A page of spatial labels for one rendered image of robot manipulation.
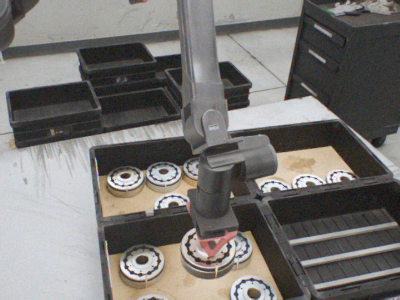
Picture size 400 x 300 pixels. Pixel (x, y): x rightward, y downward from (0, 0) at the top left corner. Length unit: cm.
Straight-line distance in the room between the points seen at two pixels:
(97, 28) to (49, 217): 287
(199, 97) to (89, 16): 339
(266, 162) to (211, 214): 12
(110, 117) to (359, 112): 144
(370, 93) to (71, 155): 175
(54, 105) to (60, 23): 176
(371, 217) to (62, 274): 85
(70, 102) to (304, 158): 134
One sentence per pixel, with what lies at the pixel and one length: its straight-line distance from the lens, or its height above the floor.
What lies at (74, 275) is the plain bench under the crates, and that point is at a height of 70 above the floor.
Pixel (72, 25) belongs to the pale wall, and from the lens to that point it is 403.
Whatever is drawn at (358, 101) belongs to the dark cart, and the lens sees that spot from 267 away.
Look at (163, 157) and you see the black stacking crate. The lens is 130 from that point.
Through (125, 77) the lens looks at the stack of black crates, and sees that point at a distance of 249.
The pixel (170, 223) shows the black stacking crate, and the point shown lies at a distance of 105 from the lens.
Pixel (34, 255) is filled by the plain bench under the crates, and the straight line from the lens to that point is 130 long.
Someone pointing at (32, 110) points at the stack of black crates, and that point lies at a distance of 232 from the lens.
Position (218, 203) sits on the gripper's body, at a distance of 70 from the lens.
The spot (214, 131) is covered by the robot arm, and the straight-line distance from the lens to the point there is 66.
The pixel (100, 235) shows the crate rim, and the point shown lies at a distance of 100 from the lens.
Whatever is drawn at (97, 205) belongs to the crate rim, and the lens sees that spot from 107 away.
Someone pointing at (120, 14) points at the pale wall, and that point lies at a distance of 408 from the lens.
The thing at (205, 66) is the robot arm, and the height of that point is 136.
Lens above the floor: 167
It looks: 37 degrees down
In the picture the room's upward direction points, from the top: 4 degrees clockwise
